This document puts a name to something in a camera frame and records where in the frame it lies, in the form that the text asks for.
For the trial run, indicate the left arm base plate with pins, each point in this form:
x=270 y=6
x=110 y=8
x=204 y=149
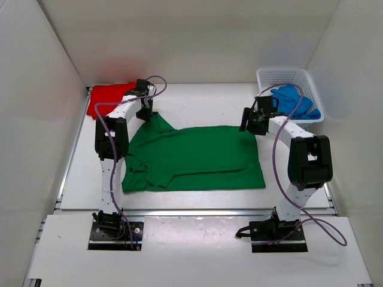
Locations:
x=100 y=239

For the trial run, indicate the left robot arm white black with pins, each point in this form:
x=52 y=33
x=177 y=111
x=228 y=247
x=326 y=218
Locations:
x=113 y=107

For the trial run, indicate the aluminium rail front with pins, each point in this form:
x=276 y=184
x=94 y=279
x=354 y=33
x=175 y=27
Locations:
x=199 y=212

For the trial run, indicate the green t shirt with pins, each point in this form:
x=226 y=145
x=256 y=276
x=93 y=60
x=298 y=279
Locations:
x=162 y=158

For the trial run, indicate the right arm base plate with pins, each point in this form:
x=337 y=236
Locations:
x=273 y=235

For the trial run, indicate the aluminium rail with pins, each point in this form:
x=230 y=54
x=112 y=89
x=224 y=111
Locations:
x=199 y=212
x=73 y=146

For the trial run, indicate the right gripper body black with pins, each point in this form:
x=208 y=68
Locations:
x=250 y=122

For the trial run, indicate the aluminium rail left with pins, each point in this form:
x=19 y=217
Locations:
x=73 y=146

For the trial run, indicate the blue t shirt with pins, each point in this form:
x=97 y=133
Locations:
x=286 y=98

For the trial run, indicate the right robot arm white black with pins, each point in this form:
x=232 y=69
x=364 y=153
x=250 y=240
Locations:
x=309 y=161

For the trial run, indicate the white plastic basket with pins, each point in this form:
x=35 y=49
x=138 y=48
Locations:
x=267 y=77

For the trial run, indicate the folded red t shirt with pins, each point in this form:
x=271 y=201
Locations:
x=108 y=94

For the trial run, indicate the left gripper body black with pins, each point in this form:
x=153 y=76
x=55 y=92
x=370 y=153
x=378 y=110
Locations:
x=146 y=112

